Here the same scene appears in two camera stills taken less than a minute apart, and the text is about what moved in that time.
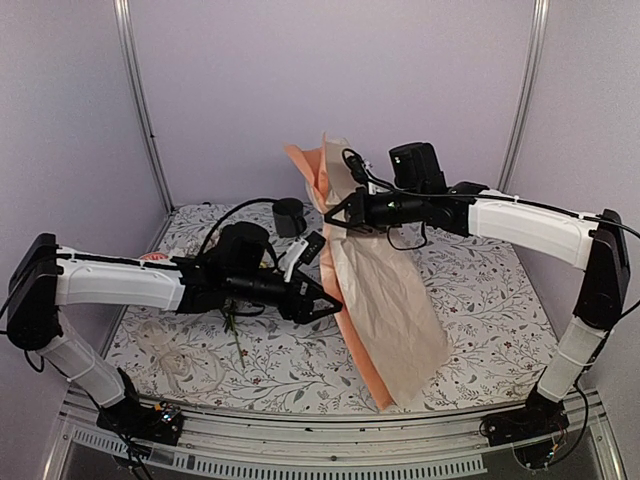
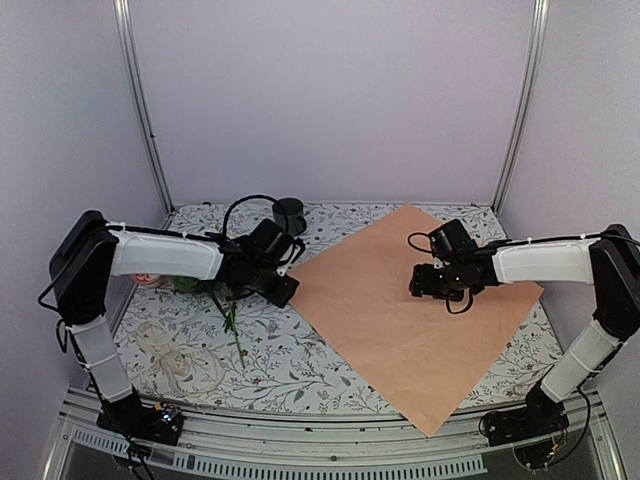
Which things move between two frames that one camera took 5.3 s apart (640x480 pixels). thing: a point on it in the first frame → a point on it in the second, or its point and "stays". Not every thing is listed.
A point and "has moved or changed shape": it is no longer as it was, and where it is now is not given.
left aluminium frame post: [124, 27] stays
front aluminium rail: [234, 445] stays
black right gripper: [356, 202] → [421, 284]
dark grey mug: [288, 217] stays
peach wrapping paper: [379, 281] has moved or changed shape
